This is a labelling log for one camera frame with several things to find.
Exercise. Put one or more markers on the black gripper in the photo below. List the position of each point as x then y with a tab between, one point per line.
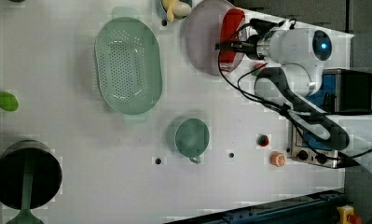
248	47

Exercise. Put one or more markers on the red ketchup bottle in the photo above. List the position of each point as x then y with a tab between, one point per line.
232	22

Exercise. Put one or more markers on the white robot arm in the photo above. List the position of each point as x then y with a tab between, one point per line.
301	55

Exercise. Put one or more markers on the round purple plate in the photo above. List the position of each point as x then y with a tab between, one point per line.
203	28

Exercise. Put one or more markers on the red toy strawberry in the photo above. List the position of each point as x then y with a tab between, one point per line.
257	68

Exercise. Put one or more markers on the yellow toy banana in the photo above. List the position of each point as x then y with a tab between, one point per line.
176	9

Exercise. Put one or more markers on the small blue-grey bowl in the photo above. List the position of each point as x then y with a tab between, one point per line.
162	12

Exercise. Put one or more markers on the green mug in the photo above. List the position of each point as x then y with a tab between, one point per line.
188	137

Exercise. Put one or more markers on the red green small toy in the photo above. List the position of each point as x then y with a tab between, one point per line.
262	140

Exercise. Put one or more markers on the green perforated colander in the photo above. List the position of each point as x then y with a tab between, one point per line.
127	63

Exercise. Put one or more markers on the yellow red emergency button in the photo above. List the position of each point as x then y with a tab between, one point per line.
347	216

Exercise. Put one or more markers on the green lime toy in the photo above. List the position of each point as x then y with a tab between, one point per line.
8	101

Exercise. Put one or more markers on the black pot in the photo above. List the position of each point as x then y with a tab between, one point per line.
47	177

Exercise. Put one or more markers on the green ladle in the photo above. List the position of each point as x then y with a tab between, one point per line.
25	216

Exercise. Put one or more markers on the blue metal rail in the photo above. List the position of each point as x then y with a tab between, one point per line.
316	208

